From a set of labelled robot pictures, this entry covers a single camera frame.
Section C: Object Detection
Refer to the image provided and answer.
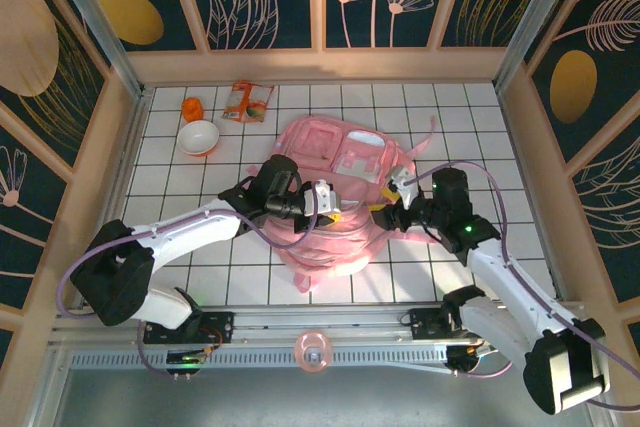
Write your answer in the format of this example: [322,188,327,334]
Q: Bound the grey slotted cable duct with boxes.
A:
[69,349,451,372]

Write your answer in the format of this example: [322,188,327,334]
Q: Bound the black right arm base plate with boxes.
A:
[399,307,501,343]

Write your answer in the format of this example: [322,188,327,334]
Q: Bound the white orange bowl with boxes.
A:
[176,119,220,158]

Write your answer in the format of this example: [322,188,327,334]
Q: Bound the black controller board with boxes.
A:
[446,344,501,377]
[166,350,210,381]

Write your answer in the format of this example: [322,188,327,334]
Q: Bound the aluminium frame post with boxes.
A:
[492,0,584,93]
[42,0,147,99]

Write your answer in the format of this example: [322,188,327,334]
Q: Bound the pink backpack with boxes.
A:
[244,114,441,293]

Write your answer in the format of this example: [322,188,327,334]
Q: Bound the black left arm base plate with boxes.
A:
[143,310,236,346]

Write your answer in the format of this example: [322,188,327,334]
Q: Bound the orange snack bag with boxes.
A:
[221,79,276,126]

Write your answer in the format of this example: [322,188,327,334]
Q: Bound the aluminium mounting rail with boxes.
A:
[49,300,589,348]

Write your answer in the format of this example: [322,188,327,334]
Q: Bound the pink tape ring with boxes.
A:
[293,330,335,374]

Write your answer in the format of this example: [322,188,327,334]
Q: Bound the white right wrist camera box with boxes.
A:
[388,165,425,209]

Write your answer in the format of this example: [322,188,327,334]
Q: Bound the small orange plastic cup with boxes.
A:
[180,96,205,122]

